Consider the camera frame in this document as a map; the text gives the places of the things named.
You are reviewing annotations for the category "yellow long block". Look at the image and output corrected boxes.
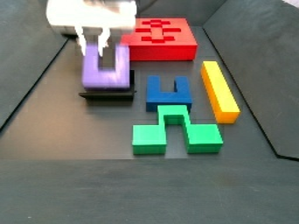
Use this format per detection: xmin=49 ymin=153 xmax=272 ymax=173
xmin=200 ymin=61 xmax=240 ymax=124

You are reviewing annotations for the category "black angled fixture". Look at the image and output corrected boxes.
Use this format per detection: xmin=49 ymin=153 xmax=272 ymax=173
xmin=78 ymin=70 xmax=136 ymax=101

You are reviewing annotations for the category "red board with slots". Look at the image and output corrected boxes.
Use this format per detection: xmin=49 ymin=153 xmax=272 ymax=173
xmin=119 ymin=17 xmax=197 ymax=61

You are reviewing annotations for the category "green stepped block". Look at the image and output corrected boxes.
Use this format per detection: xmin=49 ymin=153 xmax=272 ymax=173
xmin=132 ymin=105 xmax=222 ymax=155

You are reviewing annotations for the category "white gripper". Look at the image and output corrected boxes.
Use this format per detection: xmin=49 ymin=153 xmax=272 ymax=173
xmin=45 ymin=0 xmax=136 ymax=56

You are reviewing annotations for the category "blue U-shaped block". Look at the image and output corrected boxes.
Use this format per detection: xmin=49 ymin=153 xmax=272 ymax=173
xmin=145 ymin=75 xmax=192 ymax=112

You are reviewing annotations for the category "purple U-shaped block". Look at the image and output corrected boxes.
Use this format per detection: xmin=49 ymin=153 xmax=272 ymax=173
xmin=81 ymin=44 xmax=129 ymax=90

